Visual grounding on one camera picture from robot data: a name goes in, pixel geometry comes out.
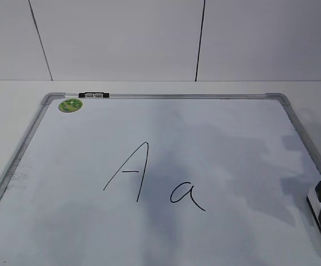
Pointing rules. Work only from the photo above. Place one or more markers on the black and silver hanging clip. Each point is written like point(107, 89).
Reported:
point(94, 95)

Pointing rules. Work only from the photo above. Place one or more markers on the round green magnet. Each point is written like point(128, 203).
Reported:
point(70, 105)

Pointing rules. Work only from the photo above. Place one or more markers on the white whiteboard with grey frame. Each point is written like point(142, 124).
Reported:
point(161, 180)

